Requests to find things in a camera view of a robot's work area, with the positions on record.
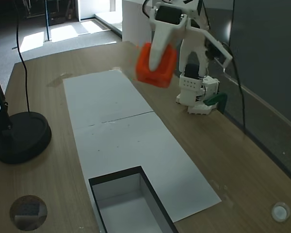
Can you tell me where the green table clamp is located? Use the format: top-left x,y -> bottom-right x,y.
205,93 -> 228,114

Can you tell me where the white round table cap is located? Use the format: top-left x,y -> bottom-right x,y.
271,201 -> 291,222

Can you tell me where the orange cube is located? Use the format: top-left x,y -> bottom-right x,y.
135,42 -> 178,88

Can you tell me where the white cabinet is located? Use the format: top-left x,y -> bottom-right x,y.
122,0 -> 158,46

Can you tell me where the brown open box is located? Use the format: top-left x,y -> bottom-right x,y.
88,166 -> 179,233

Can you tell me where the black round lamp base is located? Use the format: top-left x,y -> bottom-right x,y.
0,111 -> 52,165

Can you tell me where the white paper sheet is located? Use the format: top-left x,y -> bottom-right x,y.
71,111 -> 223,223
63,69 -> 154,128

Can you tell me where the black camera cable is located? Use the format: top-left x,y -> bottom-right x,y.
222,41 -> 247,134

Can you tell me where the white camera mount with camera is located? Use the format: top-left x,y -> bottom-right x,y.
186,24 -> 233,69

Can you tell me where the blue pole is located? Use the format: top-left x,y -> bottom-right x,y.
45,0 -> 51,42

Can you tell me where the black lamp cable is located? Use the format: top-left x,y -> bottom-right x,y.
14,0 -> 31,113

